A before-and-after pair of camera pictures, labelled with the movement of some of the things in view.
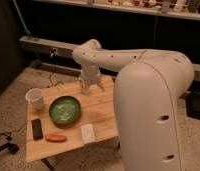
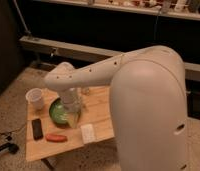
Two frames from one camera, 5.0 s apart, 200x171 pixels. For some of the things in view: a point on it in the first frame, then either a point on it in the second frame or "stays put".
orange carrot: [55, 138] stays put
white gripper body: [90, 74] -> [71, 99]
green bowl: [64, 111] stays put
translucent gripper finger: [85, 87] -> [73, 118]
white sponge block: [87, 133] stays put
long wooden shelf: [181, 9] stays put
